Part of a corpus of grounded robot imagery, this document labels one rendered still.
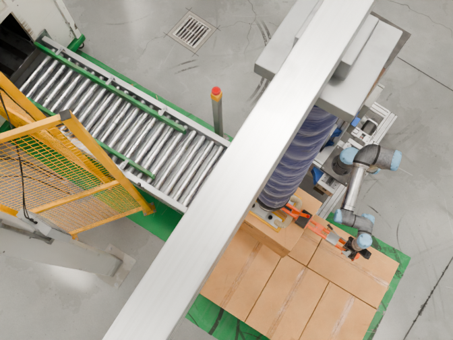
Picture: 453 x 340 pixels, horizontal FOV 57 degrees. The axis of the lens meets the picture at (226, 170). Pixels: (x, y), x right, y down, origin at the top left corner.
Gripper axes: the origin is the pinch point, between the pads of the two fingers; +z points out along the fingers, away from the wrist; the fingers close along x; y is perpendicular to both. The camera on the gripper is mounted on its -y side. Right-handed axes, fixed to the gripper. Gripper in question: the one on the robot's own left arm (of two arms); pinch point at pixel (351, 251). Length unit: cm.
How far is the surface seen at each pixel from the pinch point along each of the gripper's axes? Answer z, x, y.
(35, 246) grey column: -49, 105, 141
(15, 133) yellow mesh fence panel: -91, 67, 164
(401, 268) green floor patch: 121, -44, -63
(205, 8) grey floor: 115, -166, 243
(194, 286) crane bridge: -184, 72, 49
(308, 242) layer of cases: 66, -4, 20
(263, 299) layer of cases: 67, 51, 25
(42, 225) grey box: -57, 94, 142
